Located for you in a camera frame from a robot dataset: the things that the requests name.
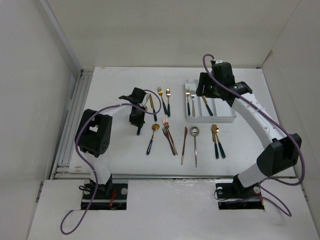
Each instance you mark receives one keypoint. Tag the silver fork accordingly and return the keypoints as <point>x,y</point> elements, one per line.
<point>193,95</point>

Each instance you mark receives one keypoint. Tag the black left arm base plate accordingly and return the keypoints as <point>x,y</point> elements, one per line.
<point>111,196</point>

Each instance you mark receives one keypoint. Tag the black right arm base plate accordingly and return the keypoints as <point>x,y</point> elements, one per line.
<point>229,198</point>

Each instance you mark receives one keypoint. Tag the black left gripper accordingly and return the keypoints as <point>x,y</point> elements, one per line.
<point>137,122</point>

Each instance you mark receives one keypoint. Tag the rose gold fork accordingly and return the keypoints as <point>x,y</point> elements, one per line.
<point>166,134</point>
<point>166,125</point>

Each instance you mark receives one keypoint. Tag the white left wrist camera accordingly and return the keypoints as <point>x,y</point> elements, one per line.
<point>145,100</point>

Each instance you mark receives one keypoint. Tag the silver slotted spoon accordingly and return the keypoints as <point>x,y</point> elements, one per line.
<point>194,131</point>

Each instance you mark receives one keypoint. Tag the aluminium rail frame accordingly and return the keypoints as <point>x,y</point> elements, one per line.
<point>74,107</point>

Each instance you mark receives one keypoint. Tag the white three-compartment cutlery tray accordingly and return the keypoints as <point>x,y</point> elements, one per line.
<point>222,113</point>

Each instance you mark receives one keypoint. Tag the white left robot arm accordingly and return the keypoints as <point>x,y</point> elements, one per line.
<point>93,138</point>

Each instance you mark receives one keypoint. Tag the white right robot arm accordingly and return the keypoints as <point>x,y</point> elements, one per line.
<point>281,149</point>

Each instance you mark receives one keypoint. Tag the gold spoon green handle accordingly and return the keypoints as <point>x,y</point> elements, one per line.
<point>220,147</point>
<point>154,127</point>
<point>139,130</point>

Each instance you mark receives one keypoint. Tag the gold fork green handle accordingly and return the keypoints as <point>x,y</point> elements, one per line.
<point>187,94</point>
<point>168,95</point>
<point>160,93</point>

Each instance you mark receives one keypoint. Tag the rose gold knife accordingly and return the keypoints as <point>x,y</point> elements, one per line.
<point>184,144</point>

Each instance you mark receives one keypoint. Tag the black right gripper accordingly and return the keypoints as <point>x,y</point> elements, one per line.
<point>204,79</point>

